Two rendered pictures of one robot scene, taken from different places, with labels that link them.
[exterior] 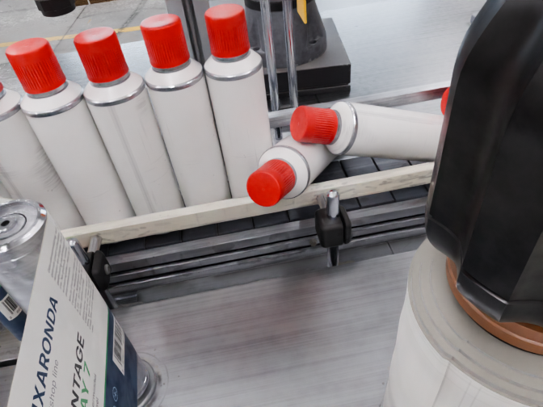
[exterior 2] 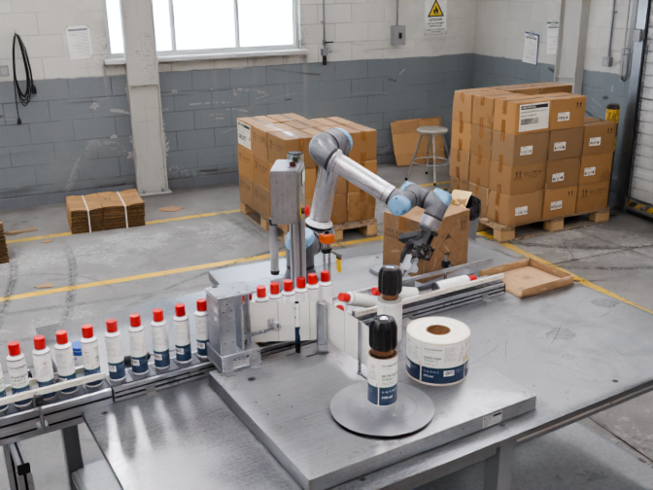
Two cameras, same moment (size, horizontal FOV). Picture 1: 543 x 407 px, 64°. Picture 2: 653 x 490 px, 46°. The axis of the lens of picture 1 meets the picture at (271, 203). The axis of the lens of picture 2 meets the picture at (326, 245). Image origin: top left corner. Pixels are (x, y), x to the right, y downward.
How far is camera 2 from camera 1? 2.45 m
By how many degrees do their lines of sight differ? 32
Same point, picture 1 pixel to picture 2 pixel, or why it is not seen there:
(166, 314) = not seen: hidden behind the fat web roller
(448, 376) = (384, 305)
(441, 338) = (382, 301)
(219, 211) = not seen: hidden behind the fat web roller
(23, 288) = (324, 311)
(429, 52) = (357, 284)
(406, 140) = (365, 300)
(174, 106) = (315, 293)
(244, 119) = (328, 296)
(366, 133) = (357, 297)
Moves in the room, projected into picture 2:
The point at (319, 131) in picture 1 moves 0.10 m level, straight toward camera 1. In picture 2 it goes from (346, 297) to (356, 308)
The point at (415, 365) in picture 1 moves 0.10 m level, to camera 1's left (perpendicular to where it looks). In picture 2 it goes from (380, 308) to (354, 314)
